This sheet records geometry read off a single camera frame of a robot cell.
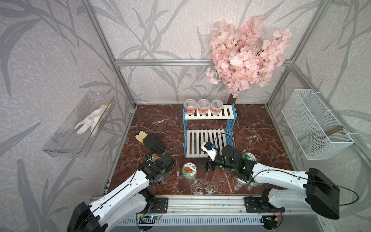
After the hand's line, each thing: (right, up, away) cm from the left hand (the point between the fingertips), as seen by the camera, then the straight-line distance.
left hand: (163, 174), depth 80 cm
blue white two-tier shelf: (+34, +23, +23) cm, 47 cm away
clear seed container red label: (+15, +38, -6) cm, 42 cm away
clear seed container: (+22, +38, -6) cm, 45 cm away
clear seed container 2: (+29, +38, -6) cm, 48 cm away
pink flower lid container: (+43, -2, -5) cm, 43 cm away
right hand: (+20, +12, -5) cm, 24 cm away
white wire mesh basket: (+72, +25, -18) cm, 79 cm away
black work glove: (-10, +16, +16) cm, 24 cm away
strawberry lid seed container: (+15, +3, -3) cm, 15 cm away
